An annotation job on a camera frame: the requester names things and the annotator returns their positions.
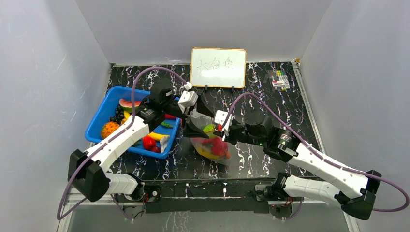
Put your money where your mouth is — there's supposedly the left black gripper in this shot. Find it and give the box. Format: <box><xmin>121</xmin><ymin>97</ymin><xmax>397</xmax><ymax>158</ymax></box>
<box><xmin>162</xmin><ymin>92</ymin><xmax>216</xmax><ymax>138</ymax></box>

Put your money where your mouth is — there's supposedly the green toy cabbage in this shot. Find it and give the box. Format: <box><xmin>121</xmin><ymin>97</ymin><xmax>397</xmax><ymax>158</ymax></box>
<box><xmin>202</xmin><ymin>124</ymin><xmax>215</xmax><ymax>137</ymax></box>

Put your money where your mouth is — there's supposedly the red toy chili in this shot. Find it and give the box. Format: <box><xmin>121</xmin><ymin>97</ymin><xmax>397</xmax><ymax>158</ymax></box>
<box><xmin>165</xmin><ymin>114</ymin><xmax>176</xmax><ymax>119</ymax></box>
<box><xmin>191</xmin><ymin>138</ymin><xmax>214</xmax><ymax>146</ymax></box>

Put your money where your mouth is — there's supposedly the clear orange zip bag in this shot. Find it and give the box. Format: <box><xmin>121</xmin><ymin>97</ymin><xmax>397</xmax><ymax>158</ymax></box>
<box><xmin>190</xmin><ymin>111</ymin><xmax>231</xmax><ymax>165</ymax></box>

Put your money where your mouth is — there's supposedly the red toy apple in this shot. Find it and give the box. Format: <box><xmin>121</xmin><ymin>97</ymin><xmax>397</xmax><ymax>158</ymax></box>
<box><xmin>211</xmin><ymin>137</ymin><xmax>228</xmax><ymax>156</ymax></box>

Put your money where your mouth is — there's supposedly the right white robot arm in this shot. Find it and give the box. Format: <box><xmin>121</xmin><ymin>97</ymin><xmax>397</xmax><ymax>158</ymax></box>
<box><xmin>214</xmin><ymin>115</ymin><xmax>380</xmax><ymax>220</ymax></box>

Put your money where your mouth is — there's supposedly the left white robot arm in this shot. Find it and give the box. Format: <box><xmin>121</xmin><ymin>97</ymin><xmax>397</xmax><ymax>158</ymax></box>
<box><xmin>68</xmin><ymin>82</ymin><xmax>215</xmax><ymax>202</ymax></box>

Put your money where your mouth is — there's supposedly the green toy chili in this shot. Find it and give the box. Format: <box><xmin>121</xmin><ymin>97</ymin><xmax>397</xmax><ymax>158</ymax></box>
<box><xmin>161</xmin><ymin>121</ymin><xmax>173</xmax><ymax>128</ymax></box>

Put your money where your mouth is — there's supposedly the white toy radish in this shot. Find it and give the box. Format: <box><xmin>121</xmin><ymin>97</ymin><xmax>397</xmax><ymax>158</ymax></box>
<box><xmin>160</xmin><ymin>135</ymin><xmax>170</xmax><ymax>153</ymax></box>

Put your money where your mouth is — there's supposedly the dark red toy cherry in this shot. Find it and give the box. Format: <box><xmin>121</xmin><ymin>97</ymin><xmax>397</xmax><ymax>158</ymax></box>
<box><xmin>150</xmin><ymin>146</ymin><xmax>161</xmax><ymax>153</ymax></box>

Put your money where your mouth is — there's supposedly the red toy pepper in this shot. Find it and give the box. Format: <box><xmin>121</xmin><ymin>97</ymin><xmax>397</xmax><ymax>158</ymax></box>
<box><xmin>142</xmin><ymin>135</ymin><xmax>156</xmax><ymax>150</ymax></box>

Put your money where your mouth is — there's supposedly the marker pen pack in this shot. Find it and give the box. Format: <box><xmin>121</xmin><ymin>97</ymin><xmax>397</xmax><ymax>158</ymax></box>
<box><xmin>268</xmin><ymin>70</ymin><xmax>290</xmax><ymax>91</ymax></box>

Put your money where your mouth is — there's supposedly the toy watermelon slice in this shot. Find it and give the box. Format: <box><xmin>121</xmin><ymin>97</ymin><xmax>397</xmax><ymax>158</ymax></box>
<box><xmin>118</xmin><ymin>99</ymin><xmax>141</xmax><ymax>113</ymax></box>

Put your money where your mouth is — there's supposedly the dark toy grapes bunch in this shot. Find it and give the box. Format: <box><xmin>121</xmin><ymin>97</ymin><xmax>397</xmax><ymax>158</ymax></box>
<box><xmin>109</xmin><ymin>104</ymin><xmax>125</xmax><ymax>125</ymax></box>

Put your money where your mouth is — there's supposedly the blue plastic bin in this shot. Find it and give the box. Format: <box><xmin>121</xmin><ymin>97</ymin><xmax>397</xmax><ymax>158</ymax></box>
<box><xmin>85</xmin><ymin>86</ymin><xmax>181</xmax><ymax>159</ymax></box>

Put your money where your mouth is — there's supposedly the orange bumpy toy fruit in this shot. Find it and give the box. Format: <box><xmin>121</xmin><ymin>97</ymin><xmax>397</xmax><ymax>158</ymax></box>
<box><xmin>100</xmin><ymin>121</ymin><xmax>120</xmax><ymax>140</ymax></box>

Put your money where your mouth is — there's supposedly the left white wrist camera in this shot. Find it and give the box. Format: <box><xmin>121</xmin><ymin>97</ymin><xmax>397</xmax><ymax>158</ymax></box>
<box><xmin>178</xmin><ymin>82</ymin><xmax>199</xmax><ymax>114</ymax></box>

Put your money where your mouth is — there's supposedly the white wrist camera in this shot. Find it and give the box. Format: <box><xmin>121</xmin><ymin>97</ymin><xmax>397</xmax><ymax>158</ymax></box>
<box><xmin>178</xmin><ymin>82</ymin><xmax>199</xmax><ymax>114</ymax></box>
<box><xmin>214</xmin><ymin>110</ymin><xmax>233</xmax><ymax>136</ymax></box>

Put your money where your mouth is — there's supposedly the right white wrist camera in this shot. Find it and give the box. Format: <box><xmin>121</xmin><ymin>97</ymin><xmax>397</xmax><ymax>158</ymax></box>
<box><xmin>214</xmin><ymin>110</ymin><xmax>233</xmax><ymax>136</ymax></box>

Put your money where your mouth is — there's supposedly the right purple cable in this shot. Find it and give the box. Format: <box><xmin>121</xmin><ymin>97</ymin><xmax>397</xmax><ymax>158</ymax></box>
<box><xmin>221</xmin><ymin>93</ymin><xmax>410</xmax><ymax>213</ymax></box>

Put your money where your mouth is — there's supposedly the purple cable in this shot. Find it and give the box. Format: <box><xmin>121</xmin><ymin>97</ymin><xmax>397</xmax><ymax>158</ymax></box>
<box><xmin>56</xmin><ymin>66</ymin><xmax>190</xmax><ymax>221</ymax></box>
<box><xmin>221</xmin><ymin>93</ymin><xmax>410</xmax><ymax>213</ymax></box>

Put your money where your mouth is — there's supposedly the small whiteboard yellow frame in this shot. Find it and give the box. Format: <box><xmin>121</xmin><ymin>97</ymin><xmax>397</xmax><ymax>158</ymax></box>
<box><xmin>190</xmin><ymin>47</ymin><xmax>247</xmax><ymax>89</ymax></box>

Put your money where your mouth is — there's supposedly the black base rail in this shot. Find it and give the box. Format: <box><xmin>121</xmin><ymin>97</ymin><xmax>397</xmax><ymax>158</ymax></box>
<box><xmin>64</xmin><ymin>179</ymin><xmax>331</xmax><ymax>215</ymax></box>

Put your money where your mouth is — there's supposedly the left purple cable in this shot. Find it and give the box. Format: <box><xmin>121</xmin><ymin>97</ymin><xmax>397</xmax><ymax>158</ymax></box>
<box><xmin>56</xmin><ymin>66</ymin><xmax>190</xmax><ymax>221</ymax></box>

